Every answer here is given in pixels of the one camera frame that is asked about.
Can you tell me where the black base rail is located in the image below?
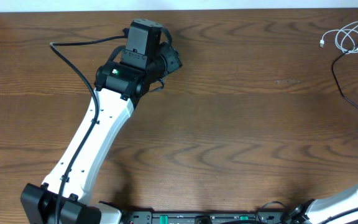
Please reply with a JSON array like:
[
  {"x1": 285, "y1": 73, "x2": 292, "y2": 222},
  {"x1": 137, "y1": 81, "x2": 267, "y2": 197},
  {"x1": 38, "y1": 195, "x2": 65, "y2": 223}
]
[{"x1": 116, "y1": 200, "x2": 310, "y2": 224}]

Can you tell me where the white usb cable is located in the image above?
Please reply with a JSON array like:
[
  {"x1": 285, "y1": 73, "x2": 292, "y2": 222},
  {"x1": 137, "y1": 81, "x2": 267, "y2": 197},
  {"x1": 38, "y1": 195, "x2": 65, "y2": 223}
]
[{"x1": 319, "y1": 21, "x2": 358, "y2": 55}]

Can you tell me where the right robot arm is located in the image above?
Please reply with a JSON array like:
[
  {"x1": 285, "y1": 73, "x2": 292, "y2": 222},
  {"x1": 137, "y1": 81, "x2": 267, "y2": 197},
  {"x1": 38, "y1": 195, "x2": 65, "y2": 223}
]
[{"x1": 283, "y1": 183, "x2": 358, "y2": 224}]

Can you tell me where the black usb cable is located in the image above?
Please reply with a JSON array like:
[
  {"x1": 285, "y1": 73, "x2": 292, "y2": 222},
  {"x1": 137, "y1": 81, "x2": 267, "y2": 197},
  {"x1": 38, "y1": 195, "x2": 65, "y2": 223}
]
[{"x1": 331, "y1": 40, "x2": 358, "y2": 123}]

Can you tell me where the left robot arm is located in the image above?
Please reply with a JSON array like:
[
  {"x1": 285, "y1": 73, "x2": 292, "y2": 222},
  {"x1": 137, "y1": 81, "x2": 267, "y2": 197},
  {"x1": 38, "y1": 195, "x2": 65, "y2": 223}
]
[{"x1": 21, "y1": 19, "x2": 182, "y2": 223}]

